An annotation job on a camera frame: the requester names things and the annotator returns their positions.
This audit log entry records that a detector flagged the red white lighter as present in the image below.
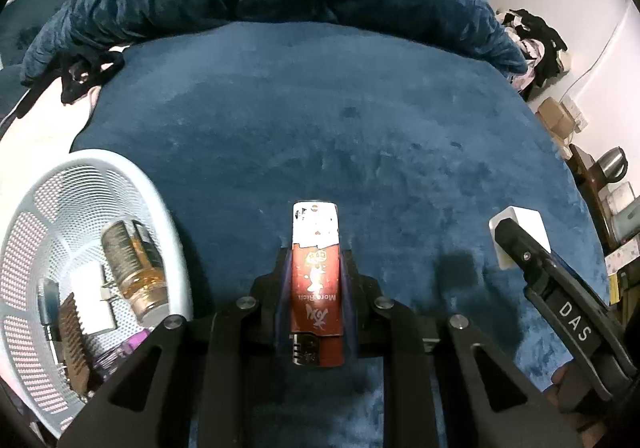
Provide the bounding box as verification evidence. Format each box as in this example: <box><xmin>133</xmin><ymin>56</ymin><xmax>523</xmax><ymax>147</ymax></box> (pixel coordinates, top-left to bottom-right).
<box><xmin>290</xmin><ymin>201</ymin><xmax>345</xmax><ymax>368</ymax></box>

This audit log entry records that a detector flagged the white usb charger cube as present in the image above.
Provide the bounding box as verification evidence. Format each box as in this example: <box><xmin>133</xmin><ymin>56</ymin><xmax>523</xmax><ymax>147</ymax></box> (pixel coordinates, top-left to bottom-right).
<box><xmin>488</xmin><ymin>205</ymin><xmax>551</xmax><ymax>270</ymax></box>

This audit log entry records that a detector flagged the purple lighter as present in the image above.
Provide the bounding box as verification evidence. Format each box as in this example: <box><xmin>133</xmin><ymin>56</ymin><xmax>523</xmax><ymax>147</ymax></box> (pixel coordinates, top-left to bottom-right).
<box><xmin>92</xmin><ymin>329</ymin><xmax>150</xmax><ymax>381</ymax></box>

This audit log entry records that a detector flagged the brown wooden comb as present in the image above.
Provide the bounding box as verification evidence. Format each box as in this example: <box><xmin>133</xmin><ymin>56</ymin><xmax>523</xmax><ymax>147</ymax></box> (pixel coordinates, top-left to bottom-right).
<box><xmin>58</xmin><ymin>293</ymin><xmax>91</xmax><ymax>398</ymax></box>

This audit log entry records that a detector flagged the grey spray bottle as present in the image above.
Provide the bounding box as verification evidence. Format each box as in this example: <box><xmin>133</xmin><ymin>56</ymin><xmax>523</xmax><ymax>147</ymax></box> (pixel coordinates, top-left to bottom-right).
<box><xmin>37</xmin><ymin>278</ymin><xmax>60</xmax><ymax>342</ymax></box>

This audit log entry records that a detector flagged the person's right hand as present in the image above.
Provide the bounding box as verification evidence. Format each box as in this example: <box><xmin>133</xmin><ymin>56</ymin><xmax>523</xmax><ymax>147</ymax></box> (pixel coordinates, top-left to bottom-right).
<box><xmin>541</xmin><ymin>364</ymin><xmax>616</xmax><ymax>438</ymax></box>

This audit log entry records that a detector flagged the amber perfume bottle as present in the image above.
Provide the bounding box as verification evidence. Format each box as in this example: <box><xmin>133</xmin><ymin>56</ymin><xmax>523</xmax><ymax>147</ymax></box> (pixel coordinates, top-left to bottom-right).
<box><xmin>101</xmin><ymin>220</ymin><xmax>169</xmax><ymax>329</ymax></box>

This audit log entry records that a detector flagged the steel kettle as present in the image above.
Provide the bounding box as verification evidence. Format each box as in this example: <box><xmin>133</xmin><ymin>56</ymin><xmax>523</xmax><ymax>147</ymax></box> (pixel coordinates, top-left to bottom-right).
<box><xmin>597</xmin><ymin>147</ymin><xmax>628</xmax><ymax>184</ymax></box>

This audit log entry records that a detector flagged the white charger in basket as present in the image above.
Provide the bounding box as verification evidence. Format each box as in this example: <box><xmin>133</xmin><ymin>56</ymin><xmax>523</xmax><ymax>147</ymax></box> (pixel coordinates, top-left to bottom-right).
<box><xmin>72</xmin><ymin>262</ymin><xmax>116</xmax><ymax>336</ymax></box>

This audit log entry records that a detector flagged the cardboard box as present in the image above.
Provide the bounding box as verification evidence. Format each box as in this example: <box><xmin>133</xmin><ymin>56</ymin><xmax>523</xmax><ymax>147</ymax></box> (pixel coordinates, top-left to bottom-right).
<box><xmin>536</xmin><ymin>97</ymin><xmax>586</xmax><ymax>142</ymax></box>

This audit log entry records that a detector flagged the light blue plastic basket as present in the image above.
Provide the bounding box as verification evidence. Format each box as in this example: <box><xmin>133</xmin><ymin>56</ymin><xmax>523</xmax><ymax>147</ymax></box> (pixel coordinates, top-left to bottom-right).
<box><xmin>1</xmin><ymin>149</ymin><xmax>193</xmax><ymax>437</ymax></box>

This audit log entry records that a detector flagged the pile of clothes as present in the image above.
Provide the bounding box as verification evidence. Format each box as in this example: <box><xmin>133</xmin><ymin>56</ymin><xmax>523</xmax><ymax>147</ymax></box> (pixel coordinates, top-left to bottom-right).
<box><xmin>496</xmin><ymin>9</ymin><xmax>572</xmax><ymax>101</ymax></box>

